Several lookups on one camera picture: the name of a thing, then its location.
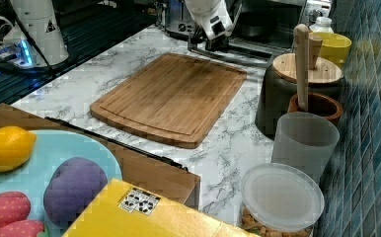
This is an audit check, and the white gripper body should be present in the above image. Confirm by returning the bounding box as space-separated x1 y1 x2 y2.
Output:
190 9 233 51

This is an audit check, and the glass oven door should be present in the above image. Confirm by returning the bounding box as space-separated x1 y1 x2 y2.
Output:
188 34 283 68

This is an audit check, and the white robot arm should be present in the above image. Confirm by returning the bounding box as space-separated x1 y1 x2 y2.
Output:
185 0 234 51

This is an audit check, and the stainless steel toaster oven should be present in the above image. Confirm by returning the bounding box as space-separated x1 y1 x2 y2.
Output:
229 0 332 51

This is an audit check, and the stainless steel two-slot toaster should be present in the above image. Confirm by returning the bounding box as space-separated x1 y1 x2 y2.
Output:
155 0 194 40

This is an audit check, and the bamboo cutting board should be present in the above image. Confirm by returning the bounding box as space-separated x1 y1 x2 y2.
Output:
90 53 247 149

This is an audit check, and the dark canister with wooden lid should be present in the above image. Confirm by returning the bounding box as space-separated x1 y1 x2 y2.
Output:
255 52 343 139

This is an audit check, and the small white-capped bottle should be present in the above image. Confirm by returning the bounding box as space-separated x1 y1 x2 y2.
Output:
310 17 333 33

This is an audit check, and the yellow mug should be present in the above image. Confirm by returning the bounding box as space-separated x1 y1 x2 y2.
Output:
311 32 351 68

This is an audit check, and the brown wooden utensil cup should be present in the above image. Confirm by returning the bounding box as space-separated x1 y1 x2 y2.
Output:
287 92 343 127

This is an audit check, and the frosted grey plastic cup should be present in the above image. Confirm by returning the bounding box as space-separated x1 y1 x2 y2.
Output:
271 112 340 183

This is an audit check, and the clear jar with white lid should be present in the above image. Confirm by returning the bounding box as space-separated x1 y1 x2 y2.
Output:
241 163 325 232

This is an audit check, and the light blue plate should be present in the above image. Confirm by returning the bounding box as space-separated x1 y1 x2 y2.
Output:
0 129 122 237

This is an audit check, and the yellow cereal box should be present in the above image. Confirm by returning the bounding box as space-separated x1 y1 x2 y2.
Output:
62 179 258 237

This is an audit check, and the purple toy plum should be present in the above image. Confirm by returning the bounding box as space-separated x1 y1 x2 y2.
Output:
43 157 108 228

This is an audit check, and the yellow toy lemon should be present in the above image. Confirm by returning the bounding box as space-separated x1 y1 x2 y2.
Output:
0 126 37 172

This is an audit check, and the red toy strawberry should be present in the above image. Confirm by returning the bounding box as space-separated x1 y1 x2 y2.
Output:
0 192 31 228
0 220 49 237

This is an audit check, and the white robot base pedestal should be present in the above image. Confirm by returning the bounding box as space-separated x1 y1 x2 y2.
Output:
3 0 69 69

